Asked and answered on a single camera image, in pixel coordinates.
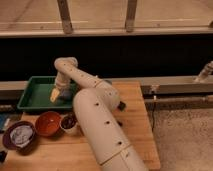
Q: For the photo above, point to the grey-blue sponge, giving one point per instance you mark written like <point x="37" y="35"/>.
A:
<point x="66" y="95"/>

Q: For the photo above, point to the blue object at left edge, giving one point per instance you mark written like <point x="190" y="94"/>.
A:
<point x="4" y="120"/>

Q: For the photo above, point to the wooden post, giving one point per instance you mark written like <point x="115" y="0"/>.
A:
<point x="65" y="16"/>
<point x="130" y="15"/>

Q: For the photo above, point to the left wooden post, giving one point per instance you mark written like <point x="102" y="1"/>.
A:
<point x="65" y="16"/>

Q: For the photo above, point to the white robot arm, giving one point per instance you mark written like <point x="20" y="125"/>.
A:
<point x="93" y="106"/>

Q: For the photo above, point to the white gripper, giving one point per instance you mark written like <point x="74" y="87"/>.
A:
<point x="62" y="82"/>

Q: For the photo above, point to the black rectangular block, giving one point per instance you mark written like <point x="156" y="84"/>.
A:
<point x="121" y="106"/>

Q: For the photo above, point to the white cup with dark contents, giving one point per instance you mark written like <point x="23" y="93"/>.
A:
<point x="69" y="124"/>

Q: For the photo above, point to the green plastic tray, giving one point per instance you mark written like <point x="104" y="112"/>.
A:
<point x="36" y="96"/>

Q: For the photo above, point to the orange bowl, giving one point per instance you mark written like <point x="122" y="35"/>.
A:
<point x="48" y="123"/>

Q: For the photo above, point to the right wooden post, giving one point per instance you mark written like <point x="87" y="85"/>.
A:
<point x="130" y="15"/>

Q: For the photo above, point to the purple bowl with cloth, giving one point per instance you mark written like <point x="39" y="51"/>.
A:
<point x="19" y="136"/>

